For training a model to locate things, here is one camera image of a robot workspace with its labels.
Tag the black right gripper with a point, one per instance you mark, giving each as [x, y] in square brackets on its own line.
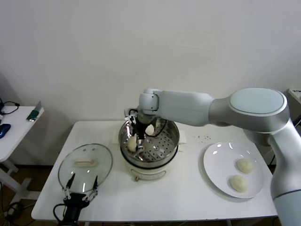
[141, 128]

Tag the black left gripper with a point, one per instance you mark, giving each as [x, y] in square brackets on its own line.
[76, 203]

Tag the white steamed baozi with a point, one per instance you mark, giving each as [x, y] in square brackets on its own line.
[131, 144]
[150, 130]
[244, 165]
[238, 183]

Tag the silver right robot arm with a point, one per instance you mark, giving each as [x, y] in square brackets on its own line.
[188, 108]

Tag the perforated steel steamer basket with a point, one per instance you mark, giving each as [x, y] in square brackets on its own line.
[164, 146]

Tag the cream electric cooker pot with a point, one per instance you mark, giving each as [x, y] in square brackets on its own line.
[150, 173]

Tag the scattered dark crumbs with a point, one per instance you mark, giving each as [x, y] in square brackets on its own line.
[202, 137]

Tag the white round plate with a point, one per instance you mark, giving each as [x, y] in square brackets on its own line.
[218, 164]

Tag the green and white package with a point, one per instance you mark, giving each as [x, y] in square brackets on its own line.
[35, 114]

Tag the blue computer mouse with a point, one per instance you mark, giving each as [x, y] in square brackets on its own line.
[4, 130]

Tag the white cabinet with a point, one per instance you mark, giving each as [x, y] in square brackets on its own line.
[296, 94]

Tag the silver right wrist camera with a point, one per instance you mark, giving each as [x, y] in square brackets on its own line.
[130, 117]

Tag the white wall shelf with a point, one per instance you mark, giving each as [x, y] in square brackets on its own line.
[18, 131]

